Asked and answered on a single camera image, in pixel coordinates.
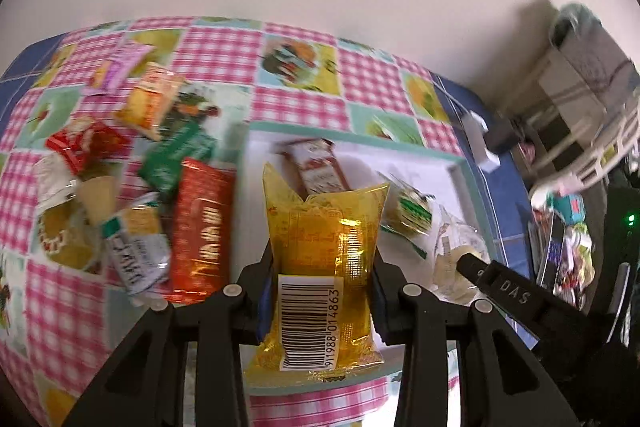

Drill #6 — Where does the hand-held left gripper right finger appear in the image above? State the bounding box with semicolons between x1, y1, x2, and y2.
371;251;582;427

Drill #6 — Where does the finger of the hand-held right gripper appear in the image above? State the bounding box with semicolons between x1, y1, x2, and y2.
456;253;593;333

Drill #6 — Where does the clear pastry packet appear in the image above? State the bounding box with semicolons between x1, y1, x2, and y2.
429;206;490;304

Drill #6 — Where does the small dark box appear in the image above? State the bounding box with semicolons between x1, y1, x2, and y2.
487;116;527;154

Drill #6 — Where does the clear wrapped yellow cake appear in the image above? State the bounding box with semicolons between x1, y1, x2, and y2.
36;154;121;276

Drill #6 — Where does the yellow foil snack packet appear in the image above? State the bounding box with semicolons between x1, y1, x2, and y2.
243;163;391;383

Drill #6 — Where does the small red snack packet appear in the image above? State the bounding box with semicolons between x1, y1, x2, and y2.
45;116;127;176

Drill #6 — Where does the green and white snack packet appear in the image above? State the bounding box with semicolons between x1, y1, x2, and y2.
379;174;437;259

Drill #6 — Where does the red-brown snack packet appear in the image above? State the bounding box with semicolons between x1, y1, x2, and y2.
277;138;352;198

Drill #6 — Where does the white and teal snack packet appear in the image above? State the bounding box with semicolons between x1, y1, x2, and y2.
101;193;172;309

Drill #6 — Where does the pile of colourful packets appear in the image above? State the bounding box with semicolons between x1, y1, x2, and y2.
529;193;598;310

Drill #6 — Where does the grey fabric bag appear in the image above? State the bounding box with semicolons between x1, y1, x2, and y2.
549;3;640;110

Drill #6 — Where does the large red snack packet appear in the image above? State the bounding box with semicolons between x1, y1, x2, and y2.
166;158;237;306

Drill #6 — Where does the pink snack packet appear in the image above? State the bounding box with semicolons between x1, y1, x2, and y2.
82;41;154;96

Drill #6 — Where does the white power adapter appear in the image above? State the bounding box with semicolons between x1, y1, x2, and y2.
461;110;502;174

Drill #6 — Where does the orange snack packet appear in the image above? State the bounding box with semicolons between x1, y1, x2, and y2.
114;62;187;141

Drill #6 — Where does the white tray with teal rim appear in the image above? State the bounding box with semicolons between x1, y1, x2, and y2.
239;121;506;400

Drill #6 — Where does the white plastic rack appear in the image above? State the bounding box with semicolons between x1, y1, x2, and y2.
522;49;640;200

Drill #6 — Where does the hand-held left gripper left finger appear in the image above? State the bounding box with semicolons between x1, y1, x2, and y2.
62;241;276;427

